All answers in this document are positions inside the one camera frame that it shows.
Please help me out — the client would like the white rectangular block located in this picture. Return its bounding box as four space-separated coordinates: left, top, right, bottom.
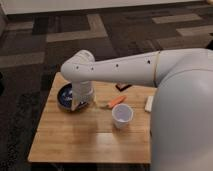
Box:
145 96 153 112

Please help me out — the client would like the wooden table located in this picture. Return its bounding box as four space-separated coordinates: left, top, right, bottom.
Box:
28 74 155 164

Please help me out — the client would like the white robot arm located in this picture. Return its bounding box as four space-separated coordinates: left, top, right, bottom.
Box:
60 48 213 171

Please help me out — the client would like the orange carrot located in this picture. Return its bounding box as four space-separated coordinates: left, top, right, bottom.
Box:
107 95 126 108

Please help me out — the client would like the dark blue ceramic bowl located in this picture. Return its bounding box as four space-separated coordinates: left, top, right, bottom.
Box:
57 83 88 111

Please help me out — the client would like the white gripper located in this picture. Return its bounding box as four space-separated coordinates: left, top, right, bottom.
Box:
71 81 94 111

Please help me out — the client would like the white ceramic cup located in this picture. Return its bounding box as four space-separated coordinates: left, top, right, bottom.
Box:
112 103 134 129

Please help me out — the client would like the dark brown small object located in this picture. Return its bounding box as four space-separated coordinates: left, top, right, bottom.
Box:
115 84 132 91

